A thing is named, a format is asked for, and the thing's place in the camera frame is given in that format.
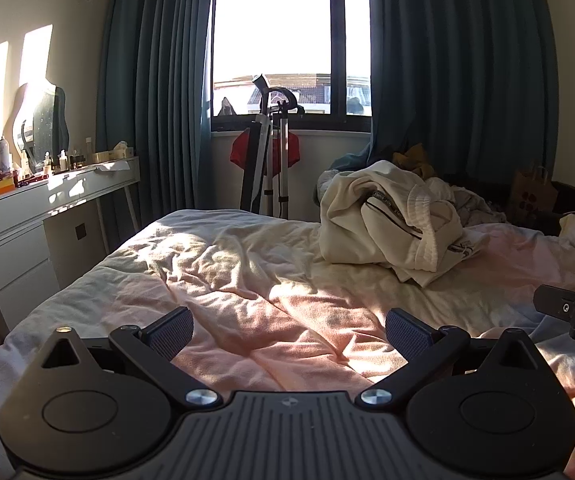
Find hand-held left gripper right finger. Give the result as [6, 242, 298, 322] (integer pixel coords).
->
[359, 307, 539, 407]

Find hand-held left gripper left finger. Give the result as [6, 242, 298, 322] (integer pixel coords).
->
[41, 306, 219, 408]

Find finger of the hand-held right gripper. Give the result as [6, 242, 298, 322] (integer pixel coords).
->
[533, 284, 575, 322]

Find cream sweatpants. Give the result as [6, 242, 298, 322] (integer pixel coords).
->
[319, 159, 488, 289]

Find pastel bed blanket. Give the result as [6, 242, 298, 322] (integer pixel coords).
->
[0, 208, 575, 480]

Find brown paper bag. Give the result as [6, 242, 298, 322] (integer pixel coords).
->
[509, 164, 559, 222]

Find grey crumpled garment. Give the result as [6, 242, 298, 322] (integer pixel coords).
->
[452, 186, 509, 227]

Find mustard yellow cloth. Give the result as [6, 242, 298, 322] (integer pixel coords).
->
[392, 143, 439, 179]

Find white dressing table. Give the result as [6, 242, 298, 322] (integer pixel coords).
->
[0, 156, 141, 335]

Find teal cloth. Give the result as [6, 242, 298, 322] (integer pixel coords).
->
[329, 152, 374, 174]

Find yellowish tissue box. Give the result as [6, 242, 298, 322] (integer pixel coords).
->
[92, 140, 136, 166]

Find garment steamer stand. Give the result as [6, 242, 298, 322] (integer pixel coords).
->
[239, 73, 306, 219]

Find group of cosmetic bottles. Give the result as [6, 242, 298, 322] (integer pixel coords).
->
[17, 136, 93, 181]

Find red cloth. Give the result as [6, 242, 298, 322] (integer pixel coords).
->
[230, 129, 303, 169]

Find teal window curtain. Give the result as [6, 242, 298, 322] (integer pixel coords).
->
[365, 0, 559, 183]
[96, 0, 218, 251]

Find wavy table mirror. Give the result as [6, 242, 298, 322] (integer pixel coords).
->
[6, 82, 71, 162]

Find black framed window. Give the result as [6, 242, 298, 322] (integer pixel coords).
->
[210, 0, 374, 134]

